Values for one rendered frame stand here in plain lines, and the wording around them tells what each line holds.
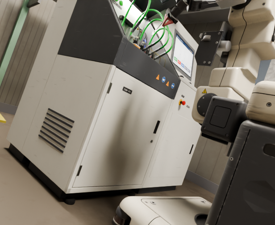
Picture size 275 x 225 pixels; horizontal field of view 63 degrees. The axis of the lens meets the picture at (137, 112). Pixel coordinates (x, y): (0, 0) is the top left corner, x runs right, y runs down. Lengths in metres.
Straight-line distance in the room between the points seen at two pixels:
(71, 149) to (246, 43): 0.99
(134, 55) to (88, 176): 0.73
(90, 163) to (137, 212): 0.52
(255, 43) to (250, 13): 0.12
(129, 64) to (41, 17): 2.44
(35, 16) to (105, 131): 2.55
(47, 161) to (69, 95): 0.41
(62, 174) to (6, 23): 2.51
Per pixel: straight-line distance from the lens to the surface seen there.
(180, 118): 1.90
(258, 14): 1.05
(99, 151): 1.31
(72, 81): 1.43
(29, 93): 1.84
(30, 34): 3.53
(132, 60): 1.31
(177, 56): 2.20
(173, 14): 1.56
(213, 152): 3.08
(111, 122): 1.29
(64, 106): 1.42
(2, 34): 3.46
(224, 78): 0.98
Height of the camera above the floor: 0.59
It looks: 1 degrees up
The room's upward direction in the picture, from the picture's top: 20 degrees clockwise
